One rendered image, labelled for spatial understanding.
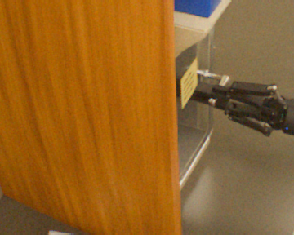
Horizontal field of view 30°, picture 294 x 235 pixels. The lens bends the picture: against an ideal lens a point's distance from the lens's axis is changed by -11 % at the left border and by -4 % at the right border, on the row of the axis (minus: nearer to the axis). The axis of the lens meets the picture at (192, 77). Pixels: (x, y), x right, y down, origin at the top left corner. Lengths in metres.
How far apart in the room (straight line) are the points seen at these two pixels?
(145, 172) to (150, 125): 0.12
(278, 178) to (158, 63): 0.67
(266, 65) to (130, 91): 0.90
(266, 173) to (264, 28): 0.63
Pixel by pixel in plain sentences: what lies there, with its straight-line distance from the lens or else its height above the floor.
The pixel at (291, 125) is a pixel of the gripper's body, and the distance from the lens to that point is 1.15.
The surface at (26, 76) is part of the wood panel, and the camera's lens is 1.01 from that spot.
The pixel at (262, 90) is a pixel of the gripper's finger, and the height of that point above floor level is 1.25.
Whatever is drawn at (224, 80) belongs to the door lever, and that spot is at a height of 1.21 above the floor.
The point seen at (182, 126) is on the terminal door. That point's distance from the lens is 1.20.
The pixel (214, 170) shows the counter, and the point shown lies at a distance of 1.41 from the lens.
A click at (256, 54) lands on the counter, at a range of 1.77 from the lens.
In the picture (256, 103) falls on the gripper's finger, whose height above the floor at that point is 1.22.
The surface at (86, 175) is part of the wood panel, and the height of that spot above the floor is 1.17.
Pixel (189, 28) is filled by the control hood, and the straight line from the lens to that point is 0.86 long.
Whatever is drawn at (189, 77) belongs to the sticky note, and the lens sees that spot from 1.16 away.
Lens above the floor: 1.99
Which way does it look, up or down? 39 degrees down
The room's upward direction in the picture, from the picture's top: straight up
